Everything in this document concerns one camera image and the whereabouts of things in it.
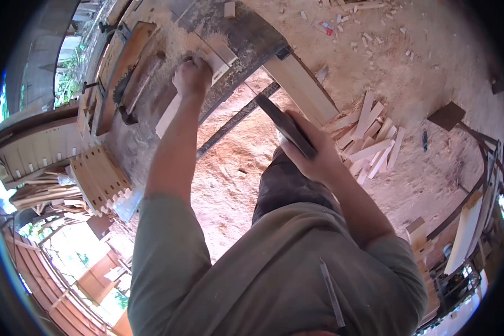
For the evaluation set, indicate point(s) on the row of notched wooden slats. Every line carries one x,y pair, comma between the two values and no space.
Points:
37,147

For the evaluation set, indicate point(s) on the table saw with sawdust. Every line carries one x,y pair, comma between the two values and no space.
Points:
235,37

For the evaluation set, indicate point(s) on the stack of notched wooden boards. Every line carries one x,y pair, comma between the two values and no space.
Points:
98,178

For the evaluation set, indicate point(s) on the circular saw blade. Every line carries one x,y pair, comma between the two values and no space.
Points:
121,88

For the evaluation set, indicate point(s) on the pale wooden strip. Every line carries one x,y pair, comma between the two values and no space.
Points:
168,113

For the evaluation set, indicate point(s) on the person's body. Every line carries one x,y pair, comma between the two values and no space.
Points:
268,273

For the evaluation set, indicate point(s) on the dark metal bar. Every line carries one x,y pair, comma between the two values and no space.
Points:
235,119

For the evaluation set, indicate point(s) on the long pale wooden plank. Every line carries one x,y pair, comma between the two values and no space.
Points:
302,90

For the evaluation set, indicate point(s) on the pile of thin wood strips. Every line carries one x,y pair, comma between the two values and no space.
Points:
46,195

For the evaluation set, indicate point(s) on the scattered small wood bits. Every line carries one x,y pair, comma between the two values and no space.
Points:
365,37

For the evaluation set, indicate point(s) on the person's right fingers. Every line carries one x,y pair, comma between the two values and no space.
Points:
287,149

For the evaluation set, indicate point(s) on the red packet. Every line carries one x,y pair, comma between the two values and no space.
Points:
324,28

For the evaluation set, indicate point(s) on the person's left fingers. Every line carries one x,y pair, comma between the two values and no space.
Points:
195,63

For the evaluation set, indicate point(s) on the small wooden block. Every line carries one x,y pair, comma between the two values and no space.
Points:
229,9

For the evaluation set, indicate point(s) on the pale leaning plank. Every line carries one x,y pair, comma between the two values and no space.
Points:
464,235

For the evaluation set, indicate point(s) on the small blue object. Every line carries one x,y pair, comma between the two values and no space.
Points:
425,140

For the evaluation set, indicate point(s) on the person's right thumb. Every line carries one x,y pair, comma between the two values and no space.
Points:
304,126

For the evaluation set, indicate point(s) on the person's left hand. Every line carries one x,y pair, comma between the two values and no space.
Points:
192,77

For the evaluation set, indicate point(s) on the person's right hand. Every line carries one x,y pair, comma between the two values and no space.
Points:
319,161

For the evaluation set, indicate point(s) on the person's legs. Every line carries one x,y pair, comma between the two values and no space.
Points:
285,184

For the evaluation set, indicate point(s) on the grey pencil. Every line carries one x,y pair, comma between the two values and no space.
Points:
331,294

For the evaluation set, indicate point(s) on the pile of pale wood offcuts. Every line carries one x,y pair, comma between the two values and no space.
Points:
371,142

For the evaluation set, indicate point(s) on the brown square board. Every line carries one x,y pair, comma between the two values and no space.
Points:
446,116

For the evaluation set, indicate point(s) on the dark board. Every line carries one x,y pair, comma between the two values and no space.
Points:
279,117

